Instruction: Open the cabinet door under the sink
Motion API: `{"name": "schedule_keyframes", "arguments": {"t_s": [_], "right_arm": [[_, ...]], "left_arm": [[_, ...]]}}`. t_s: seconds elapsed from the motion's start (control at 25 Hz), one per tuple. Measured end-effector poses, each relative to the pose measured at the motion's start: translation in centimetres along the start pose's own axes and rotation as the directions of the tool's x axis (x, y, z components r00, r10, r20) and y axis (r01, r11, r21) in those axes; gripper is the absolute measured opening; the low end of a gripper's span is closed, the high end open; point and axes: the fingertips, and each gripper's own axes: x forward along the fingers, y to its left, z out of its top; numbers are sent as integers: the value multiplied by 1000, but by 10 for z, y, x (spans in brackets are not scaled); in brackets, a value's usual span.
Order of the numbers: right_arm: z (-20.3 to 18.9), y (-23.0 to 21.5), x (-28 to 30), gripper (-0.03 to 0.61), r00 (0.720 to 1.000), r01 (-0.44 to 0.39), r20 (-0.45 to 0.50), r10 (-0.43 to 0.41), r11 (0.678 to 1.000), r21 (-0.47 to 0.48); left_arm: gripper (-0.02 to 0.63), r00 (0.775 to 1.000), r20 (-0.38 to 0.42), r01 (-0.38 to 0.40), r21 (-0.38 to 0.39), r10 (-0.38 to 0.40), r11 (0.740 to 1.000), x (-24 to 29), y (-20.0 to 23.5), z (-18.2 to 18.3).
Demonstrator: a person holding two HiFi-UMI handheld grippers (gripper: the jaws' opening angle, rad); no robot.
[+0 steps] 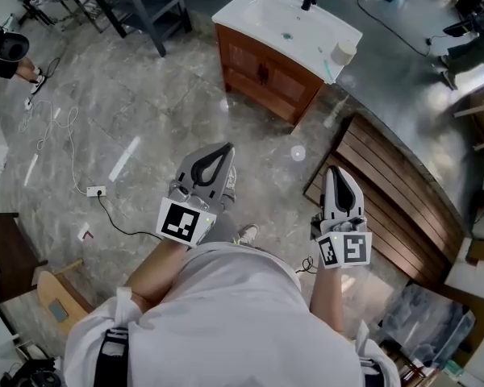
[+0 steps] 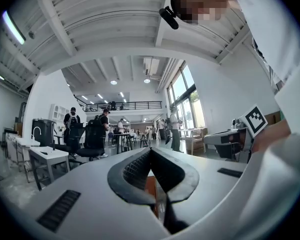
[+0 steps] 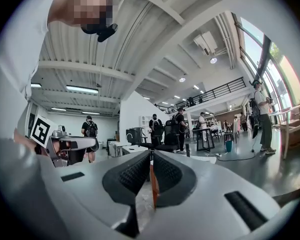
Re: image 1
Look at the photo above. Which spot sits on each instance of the red and white scrap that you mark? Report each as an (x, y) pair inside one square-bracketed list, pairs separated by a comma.
[(84, 232)]

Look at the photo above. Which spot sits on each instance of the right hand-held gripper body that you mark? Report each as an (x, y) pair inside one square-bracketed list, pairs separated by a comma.
[(353, 248)]

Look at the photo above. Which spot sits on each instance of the person's left forearm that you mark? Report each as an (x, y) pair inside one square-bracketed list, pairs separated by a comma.
[(157, 272)]

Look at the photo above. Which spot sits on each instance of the brown wooden cabinet door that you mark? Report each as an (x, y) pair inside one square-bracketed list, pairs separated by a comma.
[(290, 83), (244, 61)]

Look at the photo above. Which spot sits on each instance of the dark wooden slatted panel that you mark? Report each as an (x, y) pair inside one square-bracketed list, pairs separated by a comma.
[(399, 200)]

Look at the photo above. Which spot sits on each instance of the brown wooden sink cabinet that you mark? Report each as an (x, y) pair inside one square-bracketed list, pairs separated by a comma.
[(242, 85)]

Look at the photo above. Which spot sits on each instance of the narrow white tape strip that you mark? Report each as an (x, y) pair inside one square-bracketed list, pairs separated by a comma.
[(31, 169)]

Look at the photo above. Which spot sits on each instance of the plastic-wrapped grey slab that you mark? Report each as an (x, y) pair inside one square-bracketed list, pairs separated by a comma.
[(427, 325)]

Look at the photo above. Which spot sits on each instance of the black device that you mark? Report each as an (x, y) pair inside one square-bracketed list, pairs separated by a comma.
[(36, 373)]

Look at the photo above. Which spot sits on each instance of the white ceramic sink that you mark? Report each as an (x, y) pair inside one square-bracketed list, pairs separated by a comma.
[(266, 18)]

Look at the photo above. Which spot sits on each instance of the person's grey shoe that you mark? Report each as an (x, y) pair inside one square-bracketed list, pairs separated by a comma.
[(230, 181), (249, 233)]

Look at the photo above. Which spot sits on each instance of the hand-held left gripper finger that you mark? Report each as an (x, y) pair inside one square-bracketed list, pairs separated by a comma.
[(185, 165), (225, 171)]

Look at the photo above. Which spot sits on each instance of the long white tape strip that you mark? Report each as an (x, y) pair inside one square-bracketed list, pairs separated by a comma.
[(125, 157)]

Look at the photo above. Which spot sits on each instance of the cardboard box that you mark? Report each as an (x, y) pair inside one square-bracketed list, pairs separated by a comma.
[(478, 264)]

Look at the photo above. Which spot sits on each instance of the cream cup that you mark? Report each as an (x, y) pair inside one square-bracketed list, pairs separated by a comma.
[(343, 52)]

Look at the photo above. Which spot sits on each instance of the person's right forearm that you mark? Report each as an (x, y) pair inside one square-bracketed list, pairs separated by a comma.
[(328, 296)]

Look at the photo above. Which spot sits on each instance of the white power strip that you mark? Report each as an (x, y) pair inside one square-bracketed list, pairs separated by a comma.
[(96, 191)]

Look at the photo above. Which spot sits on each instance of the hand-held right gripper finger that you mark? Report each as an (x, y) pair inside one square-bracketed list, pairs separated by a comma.
[(328, 200), (357, 200)]

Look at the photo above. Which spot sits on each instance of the black office chair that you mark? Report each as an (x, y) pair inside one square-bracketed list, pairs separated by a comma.
[(466, 55)]

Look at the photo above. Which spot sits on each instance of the white plug adapter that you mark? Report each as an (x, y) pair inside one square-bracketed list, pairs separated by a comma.
[(28, 103)]

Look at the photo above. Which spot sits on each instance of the person's white shirt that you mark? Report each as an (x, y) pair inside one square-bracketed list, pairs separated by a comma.
[(226, 317)]

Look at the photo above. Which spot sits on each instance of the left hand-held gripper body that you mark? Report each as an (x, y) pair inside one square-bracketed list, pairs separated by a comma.
[(177, 222)]

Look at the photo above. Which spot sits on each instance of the light wooden board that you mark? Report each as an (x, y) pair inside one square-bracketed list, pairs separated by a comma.
[(58, 296)]

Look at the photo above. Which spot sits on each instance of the person's grey trousers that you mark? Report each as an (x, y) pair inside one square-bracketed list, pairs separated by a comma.
[(222, 226)]

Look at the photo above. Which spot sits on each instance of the dark wooden cabinet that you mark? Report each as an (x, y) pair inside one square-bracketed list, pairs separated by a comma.
[(8, 256)]

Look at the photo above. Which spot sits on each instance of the green toothbrush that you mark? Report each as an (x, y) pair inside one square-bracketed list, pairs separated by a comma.
[(328, 71)]

